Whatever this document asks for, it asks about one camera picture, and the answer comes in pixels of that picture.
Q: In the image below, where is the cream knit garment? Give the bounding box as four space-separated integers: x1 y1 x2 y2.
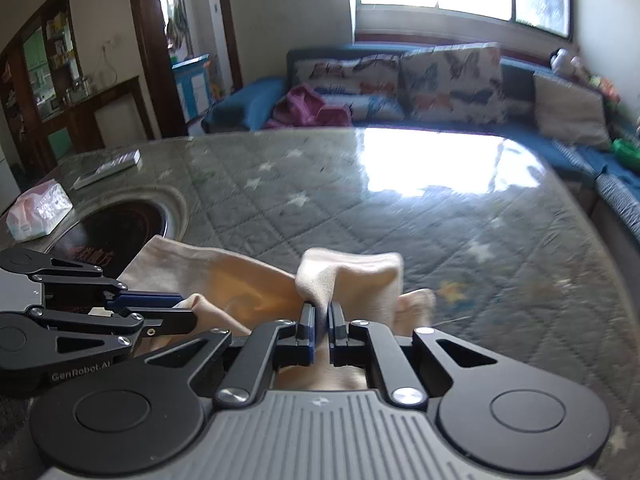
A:
119 236 436 390

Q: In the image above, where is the black induction cooktop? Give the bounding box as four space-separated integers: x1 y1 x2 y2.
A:
40 185 189 278

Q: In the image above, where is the pink tissue pack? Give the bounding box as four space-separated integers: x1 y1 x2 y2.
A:
6 179 73 243

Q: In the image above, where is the grey quilted star table cover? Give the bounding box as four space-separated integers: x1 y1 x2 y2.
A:
1 128 639 479

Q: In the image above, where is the dark wooden cabinet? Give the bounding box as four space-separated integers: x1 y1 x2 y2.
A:
1 0 155 177

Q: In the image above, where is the blue white small cabinet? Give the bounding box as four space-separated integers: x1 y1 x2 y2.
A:
172 54 214 122

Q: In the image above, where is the blue corner sofa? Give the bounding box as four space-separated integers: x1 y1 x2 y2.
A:
201 42 639 242

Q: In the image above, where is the green plastic basin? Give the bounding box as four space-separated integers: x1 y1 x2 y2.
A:
612 139 640 174

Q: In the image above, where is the magenta cloth on sofa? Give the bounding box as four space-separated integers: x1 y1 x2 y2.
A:
265 84 352 129

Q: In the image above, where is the beige plain cushion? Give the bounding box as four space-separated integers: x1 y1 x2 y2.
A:
533 72 611 151

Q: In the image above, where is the butterfly cushion right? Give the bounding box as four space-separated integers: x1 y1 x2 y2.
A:
399 44 506 126

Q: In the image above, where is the butterfly cushion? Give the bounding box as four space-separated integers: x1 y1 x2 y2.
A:
399 44 506 126
292 54 405 122

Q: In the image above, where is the butterfly cushion left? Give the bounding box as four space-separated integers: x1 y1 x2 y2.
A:
292 54 405 122

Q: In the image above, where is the panda plush toy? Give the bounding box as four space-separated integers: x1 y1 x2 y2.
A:
549 48 574 74

